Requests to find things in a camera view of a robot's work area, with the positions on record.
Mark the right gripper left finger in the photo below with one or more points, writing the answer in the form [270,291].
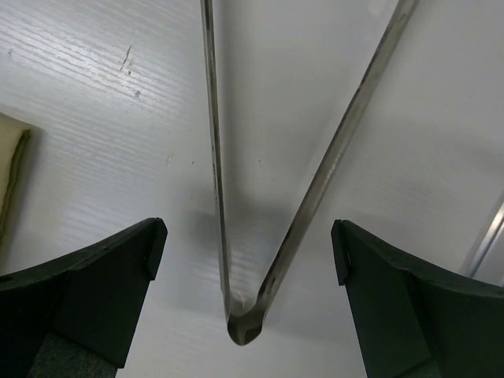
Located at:
[76,315]

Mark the aluminium frame rail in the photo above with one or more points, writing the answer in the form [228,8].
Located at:
[486,241]

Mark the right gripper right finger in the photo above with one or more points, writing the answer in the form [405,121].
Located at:
[413,318]

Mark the blue beige placemat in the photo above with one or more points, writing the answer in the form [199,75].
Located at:
[15,135]

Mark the metal serving tongs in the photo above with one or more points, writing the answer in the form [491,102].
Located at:
[288,83]

